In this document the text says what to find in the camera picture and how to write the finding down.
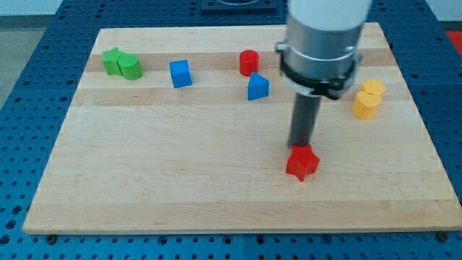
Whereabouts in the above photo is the blue cube block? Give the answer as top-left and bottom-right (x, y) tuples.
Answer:
(169, 59), (192, 88)

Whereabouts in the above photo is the green star block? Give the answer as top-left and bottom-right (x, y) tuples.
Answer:
(102, 47), (125, 76)

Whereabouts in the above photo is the light wooden board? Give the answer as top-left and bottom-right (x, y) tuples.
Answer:
(22, 22), (461, 235)

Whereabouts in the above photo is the yellow heart block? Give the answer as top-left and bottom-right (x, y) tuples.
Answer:
(352, 91), (382, 121)

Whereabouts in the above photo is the blue triangular prism block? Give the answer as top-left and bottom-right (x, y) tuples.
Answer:
(247, 72), (270, 100)

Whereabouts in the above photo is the yellow hexagon block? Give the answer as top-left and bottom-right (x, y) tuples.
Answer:
(361, 79), (387, 98)

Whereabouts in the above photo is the red cylinder block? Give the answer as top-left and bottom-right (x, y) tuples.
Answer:
(239, 50), (259, 77)

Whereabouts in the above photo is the red star block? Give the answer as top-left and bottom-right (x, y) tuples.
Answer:
(286, 144), (321, 182)

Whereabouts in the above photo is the green cylinder block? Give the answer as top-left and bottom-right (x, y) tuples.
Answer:
(118, 53), (143, 80)

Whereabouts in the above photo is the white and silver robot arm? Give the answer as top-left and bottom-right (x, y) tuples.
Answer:
(276, 0), (372, 100)

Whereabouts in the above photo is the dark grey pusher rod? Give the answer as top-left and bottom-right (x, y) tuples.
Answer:
(287, 93), (321, 147)

